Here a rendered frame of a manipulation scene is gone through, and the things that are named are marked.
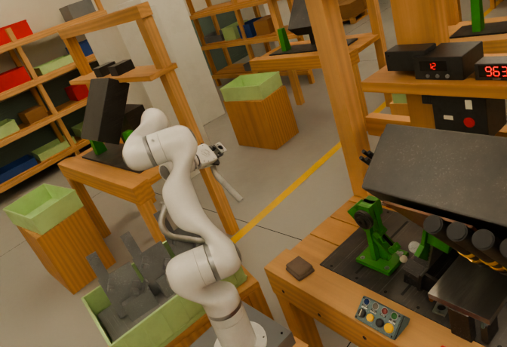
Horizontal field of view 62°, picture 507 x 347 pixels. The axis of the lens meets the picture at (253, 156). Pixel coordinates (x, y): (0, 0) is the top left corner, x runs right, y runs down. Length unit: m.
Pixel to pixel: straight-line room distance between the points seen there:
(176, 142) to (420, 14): 0.87
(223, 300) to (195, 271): 0.15
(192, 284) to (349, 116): 1.00
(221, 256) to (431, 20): 0.98
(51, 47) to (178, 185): 6.80
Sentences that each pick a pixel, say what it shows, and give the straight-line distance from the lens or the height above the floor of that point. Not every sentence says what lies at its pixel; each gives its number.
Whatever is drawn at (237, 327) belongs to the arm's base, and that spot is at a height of 1.05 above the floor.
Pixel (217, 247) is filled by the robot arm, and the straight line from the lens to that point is 1.29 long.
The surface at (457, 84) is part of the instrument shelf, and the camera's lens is 1.39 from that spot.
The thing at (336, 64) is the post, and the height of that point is 1.56.
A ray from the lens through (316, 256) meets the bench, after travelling 1.84.
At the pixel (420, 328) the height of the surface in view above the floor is 0.90.
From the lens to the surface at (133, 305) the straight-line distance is 2.00.
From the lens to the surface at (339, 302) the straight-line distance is 1.61.
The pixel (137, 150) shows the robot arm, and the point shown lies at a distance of 1.31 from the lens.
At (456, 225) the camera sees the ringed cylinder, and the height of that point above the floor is 1.50.
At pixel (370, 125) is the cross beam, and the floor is 1.24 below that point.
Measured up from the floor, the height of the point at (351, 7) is 0.34.
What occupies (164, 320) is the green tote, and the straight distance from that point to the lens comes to 1.85.
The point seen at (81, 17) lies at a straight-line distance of 7.56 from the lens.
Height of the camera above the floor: 2.06
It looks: 25 degrees down
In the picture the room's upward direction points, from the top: 20 degrees counter-clockwise
